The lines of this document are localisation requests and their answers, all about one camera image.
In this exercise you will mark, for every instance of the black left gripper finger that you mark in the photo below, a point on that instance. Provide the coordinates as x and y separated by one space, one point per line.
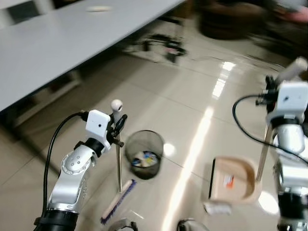
121 123
119 142

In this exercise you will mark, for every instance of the broom with purple bristles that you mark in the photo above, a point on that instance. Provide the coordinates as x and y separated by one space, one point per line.
119 202

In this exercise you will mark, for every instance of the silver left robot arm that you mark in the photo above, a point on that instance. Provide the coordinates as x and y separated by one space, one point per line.
72 173

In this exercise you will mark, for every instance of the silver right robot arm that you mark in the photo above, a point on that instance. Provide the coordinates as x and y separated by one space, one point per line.
288 139

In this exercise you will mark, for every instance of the black mesh waste bin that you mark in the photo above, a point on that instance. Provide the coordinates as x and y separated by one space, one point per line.
144 144

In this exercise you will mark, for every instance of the blue yellow rubbish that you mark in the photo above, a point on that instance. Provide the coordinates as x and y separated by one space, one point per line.
144 159

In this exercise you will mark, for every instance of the dark round seat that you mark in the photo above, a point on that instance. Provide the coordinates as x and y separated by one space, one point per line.
226 21

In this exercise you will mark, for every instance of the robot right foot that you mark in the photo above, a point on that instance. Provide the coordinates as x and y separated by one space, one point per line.
191 225

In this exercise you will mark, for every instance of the pale flat object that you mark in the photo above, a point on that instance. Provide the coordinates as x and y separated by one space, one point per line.
98 8

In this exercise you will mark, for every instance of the white crumpled paper scrap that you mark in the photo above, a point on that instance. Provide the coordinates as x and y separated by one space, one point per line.
217 208

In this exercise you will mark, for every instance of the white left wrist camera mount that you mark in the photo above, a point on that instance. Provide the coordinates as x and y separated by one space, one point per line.
97 124

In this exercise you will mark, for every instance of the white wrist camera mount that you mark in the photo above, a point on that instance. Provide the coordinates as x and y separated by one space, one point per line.
291 98
97 124

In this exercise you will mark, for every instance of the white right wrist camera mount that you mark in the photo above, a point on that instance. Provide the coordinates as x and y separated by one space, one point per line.
291 98

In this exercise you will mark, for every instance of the grey table leg frame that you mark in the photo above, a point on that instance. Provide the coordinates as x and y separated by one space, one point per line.
48 94

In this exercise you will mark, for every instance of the black wheeled frame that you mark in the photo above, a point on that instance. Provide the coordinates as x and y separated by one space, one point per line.
163 45

